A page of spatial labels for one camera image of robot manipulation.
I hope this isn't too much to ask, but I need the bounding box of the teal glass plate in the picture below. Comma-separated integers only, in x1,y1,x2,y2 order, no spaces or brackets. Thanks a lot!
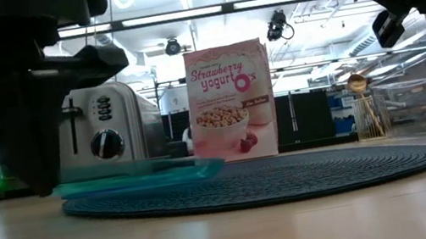
49,144,229,205

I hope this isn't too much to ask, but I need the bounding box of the pink strawberry yogurt cereal box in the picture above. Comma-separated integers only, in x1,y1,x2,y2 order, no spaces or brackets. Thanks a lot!
177,36,285,170

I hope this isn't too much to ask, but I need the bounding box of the silver four-slot toaster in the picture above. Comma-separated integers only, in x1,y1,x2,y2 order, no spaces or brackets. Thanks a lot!
47,75,171,184

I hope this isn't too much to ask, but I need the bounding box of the white cylindrical tank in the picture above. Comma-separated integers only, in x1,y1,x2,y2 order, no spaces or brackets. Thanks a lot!
158,92,191,117

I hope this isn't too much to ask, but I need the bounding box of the person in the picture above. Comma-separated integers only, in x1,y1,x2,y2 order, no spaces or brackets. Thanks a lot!
180,125,196,156

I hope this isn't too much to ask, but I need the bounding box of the round black ceiling spotlight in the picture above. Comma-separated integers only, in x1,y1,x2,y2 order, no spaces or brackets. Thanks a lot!
163,36,184,58

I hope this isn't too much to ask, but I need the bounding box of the dark round woven placemat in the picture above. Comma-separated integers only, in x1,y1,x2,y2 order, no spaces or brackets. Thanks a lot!
58,130,426,239

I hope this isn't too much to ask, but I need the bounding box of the gold wire utensil holder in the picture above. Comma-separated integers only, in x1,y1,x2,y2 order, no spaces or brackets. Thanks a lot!
350,92,394,143

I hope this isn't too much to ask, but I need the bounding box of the black ceiling camera with cable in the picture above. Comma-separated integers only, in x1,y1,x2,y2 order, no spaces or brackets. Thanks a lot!
262,7,297,44

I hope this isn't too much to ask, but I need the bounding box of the black overhead frame bar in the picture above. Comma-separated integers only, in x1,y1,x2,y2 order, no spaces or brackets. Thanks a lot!
56,0,325,42

